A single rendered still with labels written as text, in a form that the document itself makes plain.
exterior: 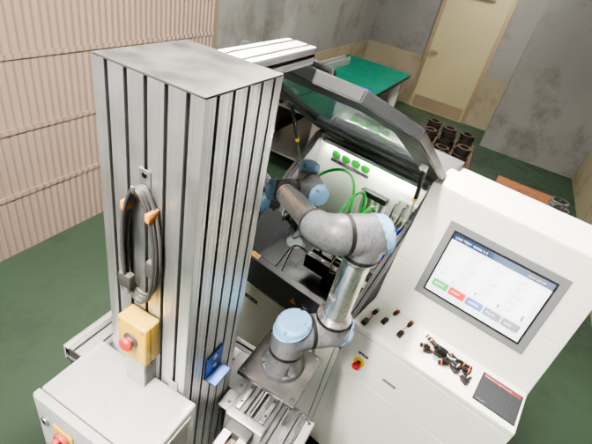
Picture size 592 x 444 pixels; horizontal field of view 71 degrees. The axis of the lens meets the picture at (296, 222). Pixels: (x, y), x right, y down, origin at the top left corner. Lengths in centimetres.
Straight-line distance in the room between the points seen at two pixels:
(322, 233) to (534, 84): 656
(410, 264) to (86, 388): 130
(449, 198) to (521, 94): 577
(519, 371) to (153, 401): 137
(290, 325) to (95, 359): 56
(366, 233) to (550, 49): 647
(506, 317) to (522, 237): 33
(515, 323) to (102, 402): 145
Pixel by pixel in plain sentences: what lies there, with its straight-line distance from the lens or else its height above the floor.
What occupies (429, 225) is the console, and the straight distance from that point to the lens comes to 183.
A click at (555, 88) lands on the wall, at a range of 748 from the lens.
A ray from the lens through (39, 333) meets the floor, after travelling 304.
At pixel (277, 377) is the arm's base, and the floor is 106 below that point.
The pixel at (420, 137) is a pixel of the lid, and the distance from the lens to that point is 125.
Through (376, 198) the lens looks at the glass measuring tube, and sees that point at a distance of 210.
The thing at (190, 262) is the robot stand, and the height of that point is 169.
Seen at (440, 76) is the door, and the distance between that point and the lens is 848.
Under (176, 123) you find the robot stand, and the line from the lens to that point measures 74.
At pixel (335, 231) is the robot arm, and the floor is 166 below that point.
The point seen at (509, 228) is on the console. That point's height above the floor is 152.
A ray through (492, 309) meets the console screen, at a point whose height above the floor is 121.
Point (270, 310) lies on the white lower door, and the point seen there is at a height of 71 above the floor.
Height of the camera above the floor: 226
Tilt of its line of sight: 34 degrees down
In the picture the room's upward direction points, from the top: 14 degrees clockwise
